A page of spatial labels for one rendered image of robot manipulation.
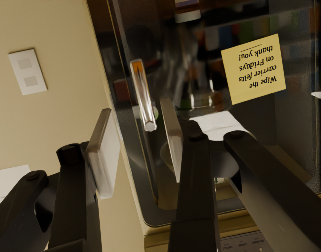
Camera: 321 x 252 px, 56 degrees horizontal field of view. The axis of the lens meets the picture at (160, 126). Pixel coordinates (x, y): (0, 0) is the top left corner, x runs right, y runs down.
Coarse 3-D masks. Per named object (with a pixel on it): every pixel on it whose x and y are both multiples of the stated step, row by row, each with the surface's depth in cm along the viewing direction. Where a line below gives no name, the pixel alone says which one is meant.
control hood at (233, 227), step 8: (248, 216) 50; (224, 224) 49; (232, 224) 49; (240, 224) 48; (248, 224) 48; (168, 232) 50; (224, 232) 48; (232, 232) 47; (240, 232) 47; (144, 240) 49; (152, 240) 49; (160, 240) 48; (168, 240) 48; (144, 248) 48; (152, 248) 48; (160, 248) 47
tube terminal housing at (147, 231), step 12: (84, 0) 37; (84, 12) 38; (96, 48) 39; (108, 96) 42; (132, 180) 46; (132, 192) 47; (228, 216) 50; (240, 216) 50; (144, 228) 50; (156, 228) 50; (168, 228) 50
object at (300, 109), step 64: (128, 0) 36; (192, 0) 37; (256, 0) 37; (320, 0) 38; (128, 64) 39; (192, 64) 40; (320, 64) 41; (128, 128) 42; (256, 128) 43; (320, 128) 44; (320, 192) 48
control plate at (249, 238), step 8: (248, 232) 47; (256, 232) 47; (224, 240) 47; (232, 240) 47; (240, 240) 47; (248, 240) 47; (256, 240) 47; (264, 240) 46; (224, 248) 47; (232, 248) 46; (240, 248) 46; (248, 248) 46; (256, 248) 46; (264, 248) 46
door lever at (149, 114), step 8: (136, 64) 34; (136, 72) 35; (144, 72) 35; (136, 80) 35; (144, 80) 35; (136, 88) 35; (144, 88) 35; (144, 96) 36; (144, 104) 36; (144, 112) 36; (152, 112) 36; (144, 120) 37; (152, 120) 37; (144, 128) 37; (152, 128) 37
